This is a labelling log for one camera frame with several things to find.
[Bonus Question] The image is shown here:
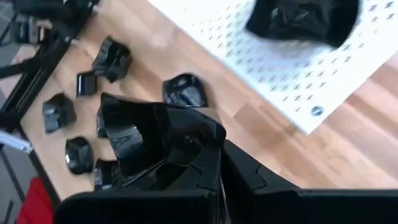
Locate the round black plastic packet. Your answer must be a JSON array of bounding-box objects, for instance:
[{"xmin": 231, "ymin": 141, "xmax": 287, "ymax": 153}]
[{"xmin": 161, "ymin": 73, "xmax": 209, "ymax": 109}]

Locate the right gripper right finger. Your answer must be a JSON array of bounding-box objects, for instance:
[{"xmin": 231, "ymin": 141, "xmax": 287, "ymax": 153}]
[{"xmin": 221, "ymin": 139, "xmax": 301, "ymax": 224}]

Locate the black leaf-shaped mini plate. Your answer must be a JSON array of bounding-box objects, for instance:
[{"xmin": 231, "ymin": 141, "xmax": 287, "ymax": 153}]
[{"xmin": 95, "ymin": 105, "xmax": 110, "ymax": 139}]

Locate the silver aluminium extrusion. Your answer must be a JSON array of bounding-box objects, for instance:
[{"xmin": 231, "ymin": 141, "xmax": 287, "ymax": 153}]
[{"xmin": 0, "ymin": 129, "xmax": 34, "ymax": 154}]

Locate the black aluminium table frame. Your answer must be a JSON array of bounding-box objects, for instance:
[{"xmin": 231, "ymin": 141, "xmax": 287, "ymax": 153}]
[{"xmin": 0, "ymin": 0, "xmax": 100, "ymax": 131}]

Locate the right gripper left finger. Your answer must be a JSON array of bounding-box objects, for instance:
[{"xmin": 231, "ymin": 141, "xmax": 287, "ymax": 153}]
[{"xmin": 164, "ymin": 142, "xmax": 222, "ymax": 224}]

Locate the black square mini plate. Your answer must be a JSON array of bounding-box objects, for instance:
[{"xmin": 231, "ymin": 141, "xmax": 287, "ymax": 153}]
[
  {"xmin": 76, "ymin": 70, "xmax": 99, "ymax": 98},
  {"xmin": 98, "ymin": 92, "xmax": 227, "ymax": 191},
  {"xmin": 93, "ymin": 157, "xmax": 122, "ymax": 191}
]

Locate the white perforated metal shelf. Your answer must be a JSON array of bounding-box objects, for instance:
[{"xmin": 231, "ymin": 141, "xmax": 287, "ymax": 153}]
[{"xmin": 147, "ymin": 0, "xmax": 398, "ymax": 135}]

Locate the red plastic object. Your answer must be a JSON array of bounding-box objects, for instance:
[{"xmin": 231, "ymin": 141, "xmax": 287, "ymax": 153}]
[{"xmin": 15, "ymin": 176, "xmax": 55, "ymax": 224}]

